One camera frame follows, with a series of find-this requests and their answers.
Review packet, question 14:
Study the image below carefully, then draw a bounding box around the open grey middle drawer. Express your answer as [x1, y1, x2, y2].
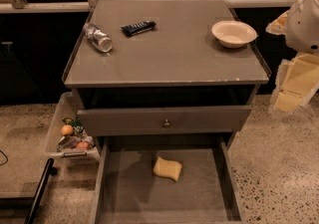
[89, 134, 246, 224]

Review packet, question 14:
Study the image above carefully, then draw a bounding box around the black bar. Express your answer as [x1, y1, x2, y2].
[24, 158, 57, 224]

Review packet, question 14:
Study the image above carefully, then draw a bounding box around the clear plastic bin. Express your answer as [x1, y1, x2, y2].
[45, 92, 100, 165]

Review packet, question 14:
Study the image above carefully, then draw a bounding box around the yellow sponge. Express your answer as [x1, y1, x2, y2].
[153, 157, 182, 182]

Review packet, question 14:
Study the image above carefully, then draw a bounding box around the clear plastic water bottle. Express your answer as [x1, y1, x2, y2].
[83, 23, 113, 53]

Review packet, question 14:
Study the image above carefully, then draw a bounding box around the dark blue snack bar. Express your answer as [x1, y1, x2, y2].
[121, 21, 157, 37]

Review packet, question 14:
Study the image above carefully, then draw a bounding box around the grey top drawer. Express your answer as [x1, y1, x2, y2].
[77, 106, 251, 136]

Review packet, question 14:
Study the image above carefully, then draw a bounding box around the orange fruit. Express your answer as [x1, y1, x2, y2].
[61, 124, 73, 135]

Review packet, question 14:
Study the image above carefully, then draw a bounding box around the red apple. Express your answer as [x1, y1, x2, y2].
[76, 141, 91, 149]

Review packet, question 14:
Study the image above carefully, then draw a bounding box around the silver foil packet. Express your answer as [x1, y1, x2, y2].
[57, 135, 79, 151]

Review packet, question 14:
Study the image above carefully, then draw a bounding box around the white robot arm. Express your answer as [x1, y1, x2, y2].
[266, 0, 319, 112]

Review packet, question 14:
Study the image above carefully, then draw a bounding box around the black cable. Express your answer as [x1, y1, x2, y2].
[0, 149, 9, 166]

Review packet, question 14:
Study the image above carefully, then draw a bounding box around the white paper bowl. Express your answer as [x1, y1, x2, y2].
[211, 21, 257, 49]

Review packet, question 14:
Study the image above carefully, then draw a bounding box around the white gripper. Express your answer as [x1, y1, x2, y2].
[266, 12, 319, 112]

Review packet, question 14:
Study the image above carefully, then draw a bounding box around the green snack bag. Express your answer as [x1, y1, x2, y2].
[63, 117, 84, 135]

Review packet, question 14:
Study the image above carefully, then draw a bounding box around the grey drawer cabinet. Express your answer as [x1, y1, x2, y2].
[62, 0, 272, 149]

